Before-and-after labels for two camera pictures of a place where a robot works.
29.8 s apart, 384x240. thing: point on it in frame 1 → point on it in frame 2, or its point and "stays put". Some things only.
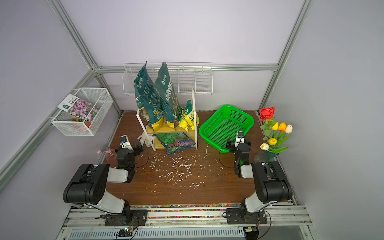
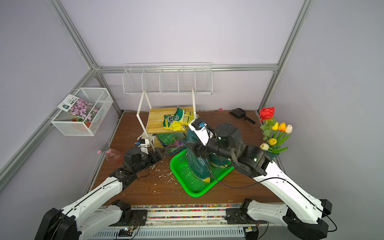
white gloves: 143,138 stays put
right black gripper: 232,144 → 200,148
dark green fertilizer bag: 166,90 → 218,161
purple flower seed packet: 78,107 stays put
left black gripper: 136,150 → 156,159
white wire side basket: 82,113 stays put
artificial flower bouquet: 275,133 stays put
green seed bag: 173,142 stays put
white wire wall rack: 189,78 stays put
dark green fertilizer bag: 148,99 → 197,166
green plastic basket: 225,124 → 194,185
